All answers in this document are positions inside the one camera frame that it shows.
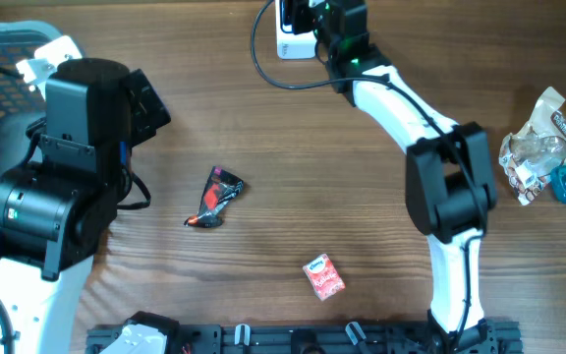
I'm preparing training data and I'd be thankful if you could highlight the black red snack packet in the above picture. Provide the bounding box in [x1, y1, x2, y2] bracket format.
[184, 166, 245, 228]

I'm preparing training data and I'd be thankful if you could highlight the red tissue packet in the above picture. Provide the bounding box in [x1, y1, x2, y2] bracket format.
[303, 254, 346, 301]

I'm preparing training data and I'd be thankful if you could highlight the beige clear food pouch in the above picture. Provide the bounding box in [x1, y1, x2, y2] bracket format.
[498, 87, 566, 206]

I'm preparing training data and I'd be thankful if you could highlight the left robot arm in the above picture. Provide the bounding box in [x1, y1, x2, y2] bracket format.
[0, 58, 170, 353]

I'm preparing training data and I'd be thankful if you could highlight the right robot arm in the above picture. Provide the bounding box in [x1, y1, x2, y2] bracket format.
[274, 1, 497, 353]

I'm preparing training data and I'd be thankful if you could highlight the white barcode scanner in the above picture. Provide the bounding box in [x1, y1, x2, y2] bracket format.
[275, 0, 316, 60]

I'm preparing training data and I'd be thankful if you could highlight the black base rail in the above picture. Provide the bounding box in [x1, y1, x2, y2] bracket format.
[85, 320, 524, 354]

